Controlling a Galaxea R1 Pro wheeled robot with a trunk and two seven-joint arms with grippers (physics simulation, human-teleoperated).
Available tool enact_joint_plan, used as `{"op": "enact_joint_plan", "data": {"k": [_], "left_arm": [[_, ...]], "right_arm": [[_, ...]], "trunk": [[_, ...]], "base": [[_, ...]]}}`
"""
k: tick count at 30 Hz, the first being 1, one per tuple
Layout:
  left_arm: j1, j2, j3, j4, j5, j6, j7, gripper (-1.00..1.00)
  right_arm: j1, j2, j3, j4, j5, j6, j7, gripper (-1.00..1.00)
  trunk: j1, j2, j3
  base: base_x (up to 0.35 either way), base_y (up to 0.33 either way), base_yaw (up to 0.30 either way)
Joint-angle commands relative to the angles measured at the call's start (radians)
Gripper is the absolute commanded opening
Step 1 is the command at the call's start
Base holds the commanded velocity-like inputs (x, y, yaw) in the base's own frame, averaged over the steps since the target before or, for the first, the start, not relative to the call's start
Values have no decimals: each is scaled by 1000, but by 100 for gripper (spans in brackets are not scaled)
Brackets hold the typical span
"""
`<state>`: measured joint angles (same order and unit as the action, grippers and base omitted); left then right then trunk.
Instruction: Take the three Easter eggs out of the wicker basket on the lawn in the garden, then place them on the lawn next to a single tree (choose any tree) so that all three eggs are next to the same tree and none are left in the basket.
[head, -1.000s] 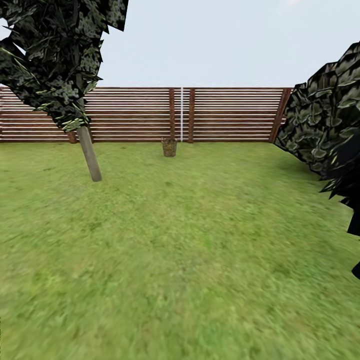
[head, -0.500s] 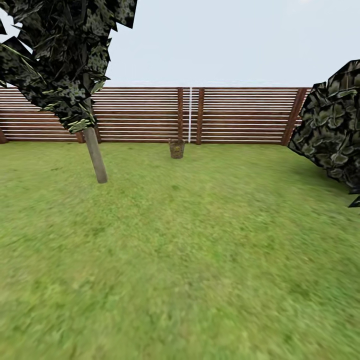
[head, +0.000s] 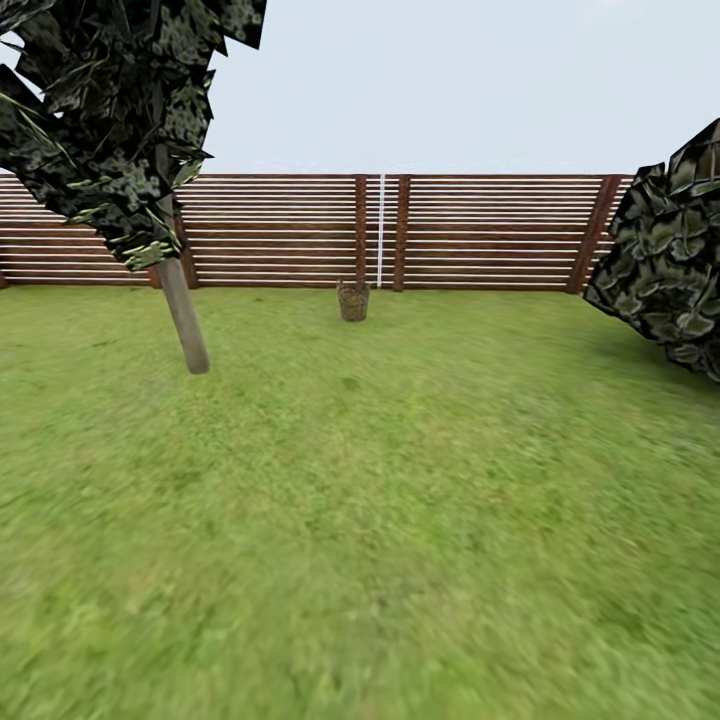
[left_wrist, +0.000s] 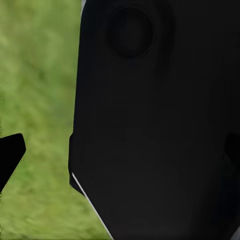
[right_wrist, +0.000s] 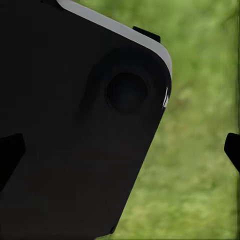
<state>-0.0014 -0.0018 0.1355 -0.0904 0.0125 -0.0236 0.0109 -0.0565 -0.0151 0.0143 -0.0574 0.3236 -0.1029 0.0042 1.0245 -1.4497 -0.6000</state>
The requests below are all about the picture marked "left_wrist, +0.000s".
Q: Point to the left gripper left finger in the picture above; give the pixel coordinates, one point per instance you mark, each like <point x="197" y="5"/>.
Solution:
<point x="12" y="149"/>

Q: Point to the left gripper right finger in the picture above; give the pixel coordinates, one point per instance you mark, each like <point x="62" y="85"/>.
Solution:
<point x="232" y="149"/>

